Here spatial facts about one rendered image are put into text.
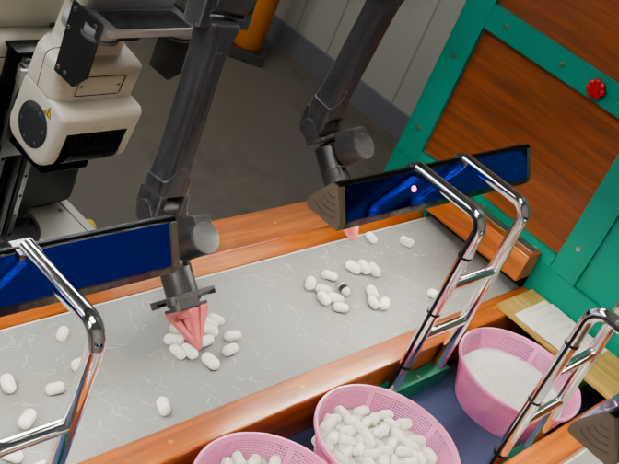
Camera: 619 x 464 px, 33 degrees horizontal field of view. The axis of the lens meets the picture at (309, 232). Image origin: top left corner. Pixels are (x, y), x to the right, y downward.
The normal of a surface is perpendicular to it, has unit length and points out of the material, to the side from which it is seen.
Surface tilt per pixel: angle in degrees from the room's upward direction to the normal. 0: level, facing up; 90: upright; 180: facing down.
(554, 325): 0
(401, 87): 90
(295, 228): 0
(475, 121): 90
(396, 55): 90
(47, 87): 90
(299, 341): 0
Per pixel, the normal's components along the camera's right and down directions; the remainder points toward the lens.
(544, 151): -0.65, 0.16
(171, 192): 0.68, 0.50
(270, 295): 0.36, -0.79
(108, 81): 0.61, 0.69
